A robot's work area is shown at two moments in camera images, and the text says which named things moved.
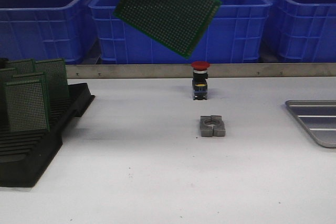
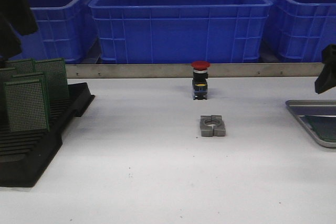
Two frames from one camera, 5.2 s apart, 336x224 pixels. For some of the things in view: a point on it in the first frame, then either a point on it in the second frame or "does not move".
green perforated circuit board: (176, 14) -> (324, 126)
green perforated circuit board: (28, 106) does not move
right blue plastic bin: (302, 23) does not move
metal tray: (318, 117) does not move
